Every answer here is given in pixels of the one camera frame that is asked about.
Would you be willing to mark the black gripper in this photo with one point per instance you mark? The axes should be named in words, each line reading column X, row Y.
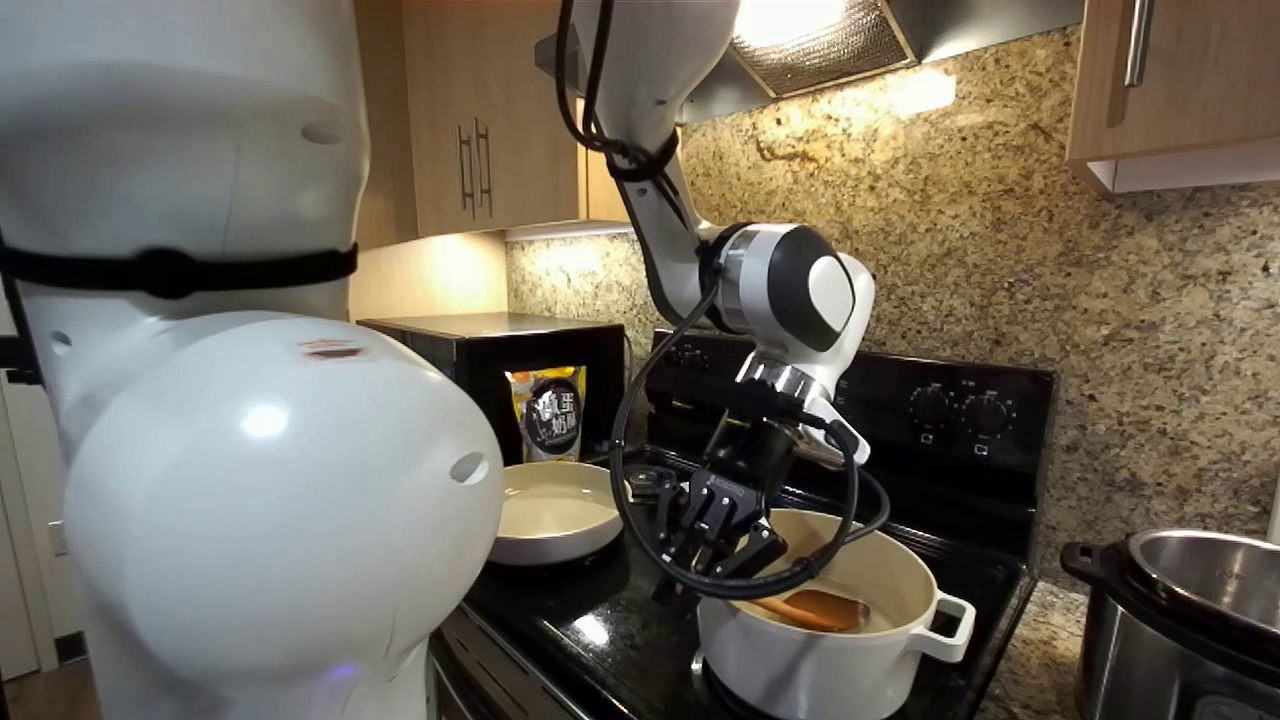
column 754, row 448

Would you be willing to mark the wooden cooking spoon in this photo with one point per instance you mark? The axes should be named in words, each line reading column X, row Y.
column 823, row 608

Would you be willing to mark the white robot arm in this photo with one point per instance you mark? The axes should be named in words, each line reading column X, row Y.
column 270, row 504

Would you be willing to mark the cream frying pan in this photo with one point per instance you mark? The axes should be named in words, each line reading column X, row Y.
column 553, row 511

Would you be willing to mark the yellow black snack bag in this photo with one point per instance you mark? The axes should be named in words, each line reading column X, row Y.
column 551, row 408

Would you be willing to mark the black microwave oven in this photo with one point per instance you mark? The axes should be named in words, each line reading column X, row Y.
column 487, row 351

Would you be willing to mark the stainless pressure cooker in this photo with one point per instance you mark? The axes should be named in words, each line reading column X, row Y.
column 1181, row 626

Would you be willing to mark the steel range hood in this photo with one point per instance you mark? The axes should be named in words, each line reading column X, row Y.
column 715, row 59

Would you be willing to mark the wooden upper cabinet left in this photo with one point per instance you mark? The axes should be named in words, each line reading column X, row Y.
column 460, row 122

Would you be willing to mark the wooden cabinet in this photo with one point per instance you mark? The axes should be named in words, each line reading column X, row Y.
column 460, row 122
column 1176, row 92

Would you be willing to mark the wooden upper cabinet right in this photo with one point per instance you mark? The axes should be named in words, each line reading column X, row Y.
column 1176, row 92

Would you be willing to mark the white two-handled pot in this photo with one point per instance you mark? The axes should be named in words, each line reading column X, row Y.
column 842, row 644

